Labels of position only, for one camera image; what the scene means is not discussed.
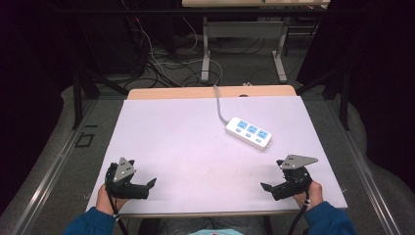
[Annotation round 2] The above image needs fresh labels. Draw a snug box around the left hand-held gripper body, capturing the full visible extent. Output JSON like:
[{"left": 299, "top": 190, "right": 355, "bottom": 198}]
[{"left": 105, "top": 157, "right": 151, "bottom": 201}]

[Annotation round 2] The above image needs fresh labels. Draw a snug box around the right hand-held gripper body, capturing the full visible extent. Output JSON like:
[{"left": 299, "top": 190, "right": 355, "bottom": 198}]
[{"left": 271, "top": 154, "right": 319, "bottom": 202}]

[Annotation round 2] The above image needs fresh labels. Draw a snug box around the person's right hand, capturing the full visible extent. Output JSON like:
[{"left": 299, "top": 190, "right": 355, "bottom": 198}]
[{"left": 293, "top": 180, "right": 324, "bottom": 211}]

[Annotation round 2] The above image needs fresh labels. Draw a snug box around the person's left hand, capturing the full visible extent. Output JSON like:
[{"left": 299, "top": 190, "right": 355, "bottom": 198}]
[{"left": 95, "top": 183, "right": 129, "bottom": 216}]

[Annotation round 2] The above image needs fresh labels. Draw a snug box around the white table mat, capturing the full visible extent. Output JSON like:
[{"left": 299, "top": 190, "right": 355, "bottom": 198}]
[{"left": 85, "top": 95, "right": 348, "bottom": 213}]

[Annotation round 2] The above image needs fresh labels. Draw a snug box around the white power strip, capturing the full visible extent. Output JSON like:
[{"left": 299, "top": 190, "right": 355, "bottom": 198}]
[{"left": 224, "top": 116, "right": 273, "bottom": 152}]

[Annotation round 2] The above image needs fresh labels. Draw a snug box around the wooden table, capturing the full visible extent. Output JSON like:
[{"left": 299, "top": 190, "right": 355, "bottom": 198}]
[{"left": 120, "top": 84, "right": 348, "bottom": 219}]

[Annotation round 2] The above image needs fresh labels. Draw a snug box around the black metal stand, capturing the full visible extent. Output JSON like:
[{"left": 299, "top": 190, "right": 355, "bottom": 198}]
[
  {"left": 295, "top": 63, "right": 352, "bottom": 132},
  {"left": 71, "top": 62, "right": 130, "bottom": 130}
]

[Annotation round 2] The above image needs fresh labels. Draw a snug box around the white-legged background table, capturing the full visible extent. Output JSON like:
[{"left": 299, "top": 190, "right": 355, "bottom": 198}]
[{"left": 181, "top": 0, "right": 331, "bottom": 84}]

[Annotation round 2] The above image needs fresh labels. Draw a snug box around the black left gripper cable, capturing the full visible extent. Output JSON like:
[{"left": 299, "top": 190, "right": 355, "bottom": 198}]
[{"left": 105, "top": 163, "right": 130, "bottom": 235}]

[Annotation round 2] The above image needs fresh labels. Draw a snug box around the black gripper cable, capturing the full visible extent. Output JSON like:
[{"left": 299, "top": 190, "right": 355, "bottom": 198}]
[
  {"left": 286, "top": 190, "right": 311, "bottom": 235},
  {"left": 105, "top": 163, "right": 130, "bottom": 235}
]

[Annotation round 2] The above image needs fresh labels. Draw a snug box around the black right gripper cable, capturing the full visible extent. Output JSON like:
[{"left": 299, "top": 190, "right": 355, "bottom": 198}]
[{"left": 286, "top": 190, "right": 311, "bottom": 235}]

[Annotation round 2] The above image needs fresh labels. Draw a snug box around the aluminium floor rail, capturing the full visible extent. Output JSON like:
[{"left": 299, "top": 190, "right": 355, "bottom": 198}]
[
  {"left": 321, "top": 97, "right": 404, "bottom": 235},
  {"left": 9, "top": 97, "right": 99, "bottom": 235}
]

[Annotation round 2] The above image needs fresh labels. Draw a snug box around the grey power strip cable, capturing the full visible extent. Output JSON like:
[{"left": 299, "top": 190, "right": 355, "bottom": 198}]
[{"left": 212, "top": 84, "right": 231, "bottom": 126}]

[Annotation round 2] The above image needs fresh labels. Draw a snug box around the tangle of floor cables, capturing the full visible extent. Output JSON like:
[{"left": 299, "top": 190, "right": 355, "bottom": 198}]
[{"left": 120, "top": 0, "right": 266, "bottom": 89}]

